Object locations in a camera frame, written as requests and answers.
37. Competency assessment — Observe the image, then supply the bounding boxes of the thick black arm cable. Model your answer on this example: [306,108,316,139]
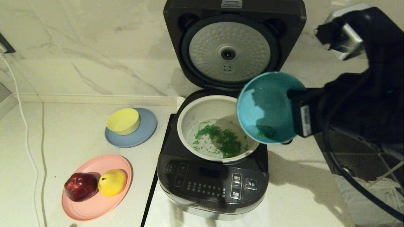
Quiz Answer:
[322,95,404,222]

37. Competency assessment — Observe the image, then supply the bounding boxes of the steel sink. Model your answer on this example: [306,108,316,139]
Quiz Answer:
[314,131,404,227]

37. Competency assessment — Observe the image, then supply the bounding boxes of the white crumpled cloth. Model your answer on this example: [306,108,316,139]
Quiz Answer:
[335,175,404,227]

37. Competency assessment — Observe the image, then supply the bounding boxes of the black camera bracket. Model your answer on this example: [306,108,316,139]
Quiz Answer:
[314,16,349,52]

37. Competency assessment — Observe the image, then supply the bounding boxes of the blue plate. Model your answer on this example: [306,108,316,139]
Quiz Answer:
[104,108,157,148]

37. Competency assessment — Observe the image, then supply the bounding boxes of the round sink drain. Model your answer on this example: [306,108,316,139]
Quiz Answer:
[342,165,359,178]

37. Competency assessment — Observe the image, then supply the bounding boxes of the black wall socket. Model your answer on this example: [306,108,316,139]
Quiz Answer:
[0,33,15,54]

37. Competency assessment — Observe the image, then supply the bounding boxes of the red apple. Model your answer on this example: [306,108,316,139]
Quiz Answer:
[64,172,98,202]

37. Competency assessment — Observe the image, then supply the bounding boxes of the yellow pear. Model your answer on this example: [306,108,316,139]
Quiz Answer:
[98,169,128,197]

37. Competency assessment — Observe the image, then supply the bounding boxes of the teal bowl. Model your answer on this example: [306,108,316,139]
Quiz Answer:
[237,72,306,145]

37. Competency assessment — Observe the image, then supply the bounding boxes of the pink plate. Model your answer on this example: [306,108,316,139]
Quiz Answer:
[62,154,133,221]

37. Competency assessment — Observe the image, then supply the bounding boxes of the white cable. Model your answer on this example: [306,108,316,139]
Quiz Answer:
[0,54,41,227]

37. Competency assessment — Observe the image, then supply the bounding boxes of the yellow bowl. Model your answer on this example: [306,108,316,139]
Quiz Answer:
[106,108,140,136]

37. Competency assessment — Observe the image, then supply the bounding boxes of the chopped green vegetables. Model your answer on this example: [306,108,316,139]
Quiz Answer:
[192,121,276,159]

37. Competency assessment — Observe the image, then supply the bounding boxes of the black rice cooker base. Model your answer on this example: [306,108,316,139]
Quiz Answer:
[157,90,270,220]

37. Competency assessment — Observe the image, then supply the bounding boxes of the black rice cooker lid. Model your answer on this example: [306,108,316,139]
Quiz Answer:
[163,0,306,94]

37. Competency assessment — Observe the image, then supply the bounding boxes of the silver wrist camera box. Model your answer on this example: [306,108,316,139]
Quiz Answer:
[328,9,364,61]

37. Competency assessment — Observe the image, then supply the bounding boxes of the white inner pot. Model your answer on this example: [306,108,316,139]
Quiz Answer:
[177,95,261,163]

